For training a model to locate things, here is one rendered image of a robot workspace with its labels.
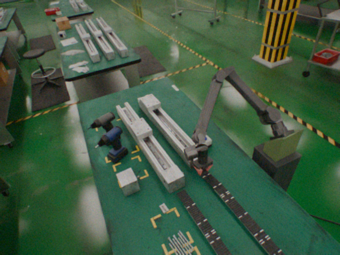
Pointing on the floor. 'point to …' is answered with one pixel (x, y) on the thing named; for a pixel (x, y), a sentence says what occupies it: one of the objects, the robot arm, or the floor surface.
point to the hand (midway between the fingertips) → (203, 172)
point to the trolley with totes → (330, 55)
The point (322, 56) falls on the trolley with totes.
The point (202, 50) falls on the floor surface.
